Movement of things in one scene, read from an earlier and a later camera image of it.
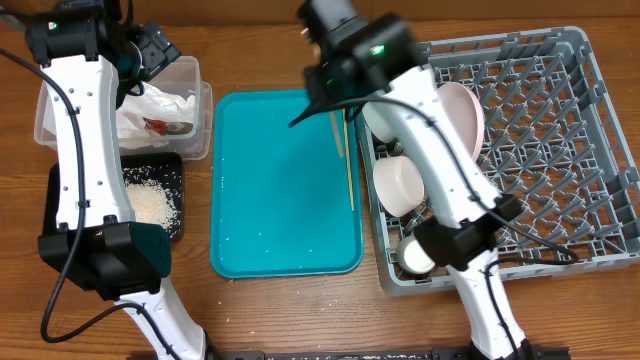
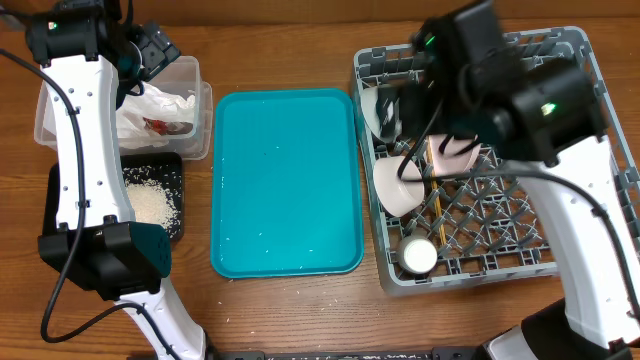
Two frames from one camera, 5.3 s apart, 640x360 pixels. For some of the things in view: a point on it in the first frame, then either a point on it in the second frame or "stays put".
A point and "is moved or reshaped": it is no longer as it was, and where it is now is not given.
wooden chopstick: (348, 157) is moved or reshaped
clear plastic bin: (170, 119) stays put
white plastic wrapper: (150, 119) stays put
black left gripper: (157, 48) stays put
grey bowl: (384, 120) stays put
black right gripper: (327, 96) → (415, 123)
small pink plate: (398, 184) stays put
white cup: (412, 257) stays put
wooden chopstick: (337, 134) is moved or reshaped
